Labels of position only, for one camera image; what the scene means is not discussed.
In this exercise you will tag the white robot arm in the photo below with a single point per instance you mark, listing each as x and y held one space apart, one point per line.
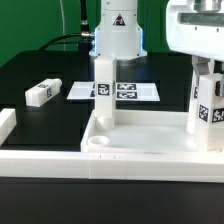
118 34

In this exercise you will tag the marker tag sheet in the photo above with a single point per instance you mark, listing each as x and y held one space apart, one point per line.
124 91

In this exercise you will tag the white front fence bar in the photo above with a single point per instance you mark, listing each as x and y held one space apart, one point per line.
192 167

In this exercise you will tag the white left fence block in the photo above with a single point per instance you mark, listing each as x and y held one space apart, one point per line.
7 123

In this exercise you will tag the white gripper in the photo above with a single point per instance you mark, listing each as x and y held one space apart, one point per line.
196 27

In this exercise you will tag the white desk top tray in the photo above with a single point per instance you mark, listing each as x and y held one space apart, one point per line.
141 132

